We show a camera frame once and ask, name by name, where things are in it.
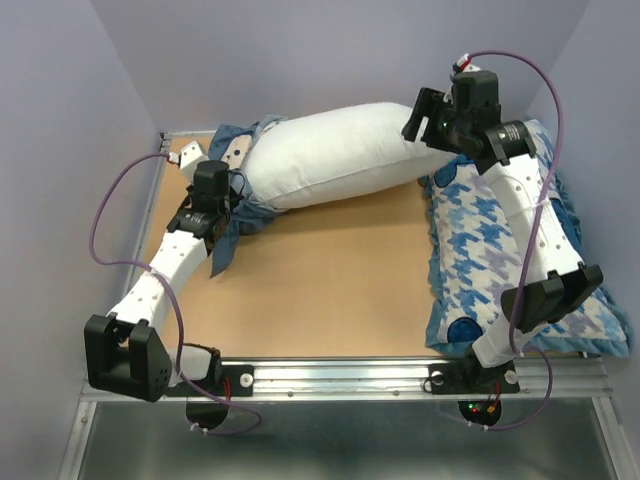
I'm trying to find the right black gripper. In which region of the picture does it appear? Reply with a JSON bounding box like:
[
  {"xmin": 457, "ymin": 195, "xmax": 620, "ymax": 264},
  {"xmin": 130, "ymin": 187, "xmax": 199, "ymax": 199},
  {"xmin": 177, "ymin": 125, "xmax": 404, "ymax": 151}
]
[{"xmin": 401, "ymin": 86, "xmax": 470, "ymax": 153}]

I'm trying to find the dark blue lettered pillowcase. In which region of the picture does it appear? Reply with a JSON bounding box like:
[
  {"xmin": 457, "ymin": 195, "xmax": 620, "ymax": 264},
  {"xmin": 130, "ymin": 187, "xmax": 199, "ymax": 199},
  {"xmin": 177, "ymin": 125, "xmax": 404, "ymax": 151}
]
[{"xmin": 208, "ymin": 115, "xmax": 286, "ymax": 278}]

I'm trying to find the white pillow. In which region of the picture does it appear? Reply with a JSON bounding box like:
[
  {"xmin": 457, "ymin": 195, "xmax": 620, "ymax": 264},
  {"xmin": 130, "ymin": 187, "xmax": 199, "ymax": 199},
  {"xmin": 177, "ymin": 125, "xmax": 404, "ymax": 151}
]
[{"xmin": 241, "ymin": 102, "xmax": 455, "ymax": 211}]

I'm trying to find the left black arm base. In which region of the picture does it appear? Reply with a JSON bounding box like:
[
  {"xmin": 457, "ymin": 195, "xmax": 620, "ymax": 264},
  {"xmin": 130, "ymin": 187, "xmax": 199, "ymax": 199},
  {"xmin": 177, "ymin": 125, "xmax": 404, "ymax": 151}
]
[{"xmin": 165, "ymin": 363, "xmax": 262, "ymax": 436}]

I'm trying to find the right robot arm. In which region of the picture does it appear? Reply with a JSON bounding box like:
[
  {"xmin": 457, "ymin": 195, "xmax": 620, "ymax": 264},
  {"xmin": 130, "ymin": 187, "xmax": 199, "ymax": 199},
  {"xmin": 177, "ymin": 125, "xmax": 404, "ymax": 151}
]
[{"xmin": 402, "ymin": 70, "xmax": 603, "ymax": 390}]

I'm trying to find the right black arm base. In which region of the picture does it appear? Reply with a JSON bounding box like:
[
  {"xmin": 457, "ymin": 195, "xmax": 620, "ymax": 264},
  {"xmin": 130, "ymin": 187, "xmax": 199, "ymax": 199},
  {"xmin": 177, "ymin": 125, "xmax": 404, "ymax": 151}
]
[{"xmin": 422, "ymin": 358, "xmax": 520, "ymax": 428}]

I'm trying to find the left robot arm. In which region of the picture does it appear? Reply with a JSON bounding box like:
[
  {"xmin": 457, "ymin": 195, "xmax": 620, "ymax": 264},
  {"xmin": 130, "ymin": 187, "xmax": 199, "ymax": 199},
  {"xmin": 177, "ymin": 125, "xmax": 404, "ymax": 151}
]
[{"xmin": 84, "ymin": 160, "xmax": 231, "ymax": 402}]

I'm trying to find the blue houndstooth bear pillow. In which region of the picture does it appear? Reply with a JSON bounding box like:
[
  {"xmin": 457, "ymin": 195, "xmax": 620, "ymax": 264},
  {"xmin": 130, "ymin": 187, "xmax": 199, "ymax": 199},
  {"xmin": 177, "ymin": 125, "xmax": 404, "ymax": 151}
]
[{"xmin": 417, "ymin": 117, "xmax": 632, "ymax": 359}]

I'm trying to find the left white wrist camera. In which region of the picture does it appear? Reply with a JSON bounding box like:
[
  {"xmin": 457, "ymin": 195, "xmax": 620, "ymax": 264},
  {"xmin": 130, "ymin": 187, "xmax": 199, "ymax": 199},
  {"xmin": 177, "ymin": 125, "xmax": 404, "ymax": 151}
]
[{"xmin": 168, "ymin": 141, "xmax": 208, "ymax": 182}]

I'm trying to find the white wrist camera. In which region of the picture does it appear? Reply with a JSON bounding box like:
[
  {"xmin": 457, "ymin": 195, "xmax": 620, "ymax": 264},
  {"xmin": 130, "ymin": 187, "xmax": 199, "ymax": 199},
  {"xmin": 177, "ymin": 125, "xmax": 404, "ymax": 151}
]
[
  {"xmin": 452, "ymin": 53, "xmax": 473, "ymax": 74},
  {"xmin": 168, "ymin": 141, "xmax": 208, "ymax": 182}
]

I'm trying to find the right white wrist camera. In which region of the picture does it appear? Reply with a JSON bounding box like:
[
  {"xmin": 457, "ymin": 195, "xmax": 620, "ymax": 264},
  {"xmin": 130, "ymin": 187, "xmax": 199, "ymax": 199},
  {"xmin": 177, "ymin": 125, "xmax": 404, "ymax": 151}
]
[{"xmin": 452, "ymin": 53, "xmax": 473, "ymax": 74}]

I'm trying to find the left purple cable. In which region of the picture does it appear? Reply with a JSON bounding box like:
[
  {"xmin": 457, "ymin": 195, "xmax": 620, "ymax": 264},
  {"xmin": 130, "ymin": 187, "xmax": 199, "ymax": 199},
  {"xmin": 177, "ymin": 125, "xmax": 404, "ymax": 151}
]
[{"xmin": 88, "ymin": 152, "xmax": 264, "ymax": 436}]

